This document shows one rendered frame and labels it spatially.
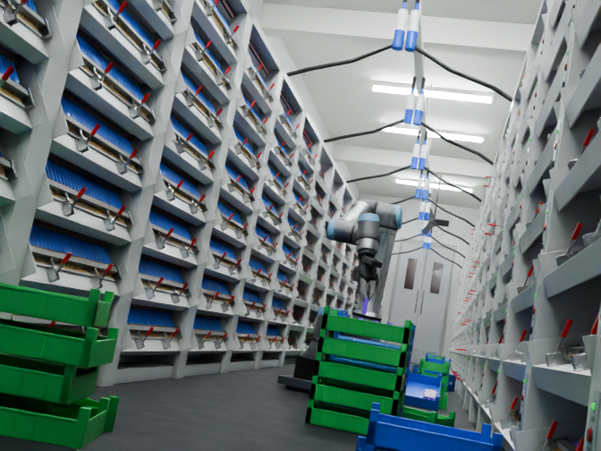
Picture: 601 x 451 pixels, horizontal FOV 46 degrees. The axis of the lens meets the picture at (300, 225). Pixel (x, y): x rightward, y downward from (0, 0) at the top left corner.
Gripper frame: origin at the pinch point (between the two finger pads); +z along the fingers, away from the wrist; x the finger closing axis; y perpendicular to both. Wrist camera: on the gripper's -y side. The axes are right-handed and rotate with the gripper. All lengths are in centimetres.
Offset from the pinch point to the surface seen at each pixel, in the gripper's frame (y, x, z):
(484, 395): -6, -51, 33
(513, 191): -28, -51, -48
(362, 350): -31.7, 14.9, 29.0
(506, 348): -69, -16, 30
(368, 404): -29, 11, 46
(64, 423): -94, 108, 70
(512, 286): -74, -15, 12
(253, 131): 66, 39, -99
